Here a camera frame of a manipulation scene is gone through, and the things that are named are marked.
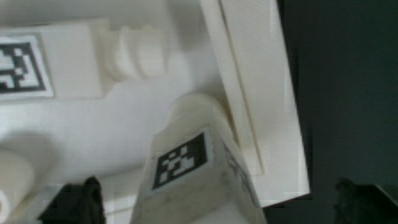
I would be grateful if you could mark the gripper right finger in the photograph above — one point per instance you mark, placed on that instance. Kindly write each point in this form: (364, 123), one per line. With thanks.
(366, 203)

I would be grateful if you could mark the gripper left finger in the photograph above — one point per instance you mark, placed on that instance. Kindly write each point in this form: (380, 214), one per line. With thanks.
(76, 205)

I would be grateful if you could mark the white leg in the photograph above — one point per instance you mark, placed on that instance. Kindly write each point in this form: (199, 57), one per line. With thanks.
(67, 58)
(195, 189)

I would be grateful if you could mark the white leg inside tray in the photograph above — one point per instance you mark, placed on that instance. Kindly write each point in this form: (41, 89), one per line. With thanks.
(67, 58)

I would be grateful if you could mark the white square tabletop tray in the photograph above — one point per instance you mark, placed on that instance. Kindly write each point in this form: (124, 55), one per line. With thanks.
(247, 43)

